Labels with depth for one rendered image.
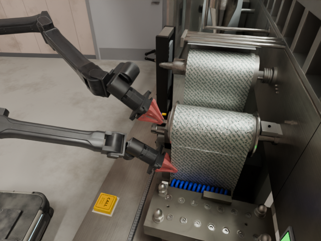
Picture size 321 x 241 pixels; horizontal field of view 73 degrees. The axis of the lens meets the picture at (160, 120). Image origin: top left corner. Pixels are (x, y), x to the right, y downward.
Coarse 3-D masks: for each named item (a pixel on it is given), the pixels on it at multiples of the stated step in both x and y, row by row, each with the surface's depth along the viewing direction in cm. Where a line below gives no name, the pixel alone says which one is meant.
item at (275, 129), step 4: (260, 124) 67; (264, 124) 67; (268, 124) 67; (272, 124) 67; (276, 124) 67; (260, 128) 67; (264, 128) 65; (268, 128) 65; (272, 128) 65; (276, 128) 65; (280, 128) 66; (264, 132) 64; (268, 132) 64; (272, 132) 64; (276, 132) 64; (280, 132) 64; (276, 136) 64; (280, 136) 64
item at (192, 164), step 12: (180, 156) 74; (192, 156) 72; (204, 156) 71; (216, 156) 70; (228, 156) 68; (180, 168) 78; (192, 168) 76; (204, 168) 75; (216, 168) 73; (228, 168) 72; (240, 168) 70; (180, 180) 82; (192, 180) 80; (204, 180) 79; (216, 180) 77; (228, 180) 76
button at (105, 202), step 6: (102, 198) 87; (108, 198) 87; (114, 198) 87; (96, 204) 85; (102, 204) 85; (108, 204) 85; (114, 204) 87; (96, 210) 85; (102, 210) 84; (108, 210) 84
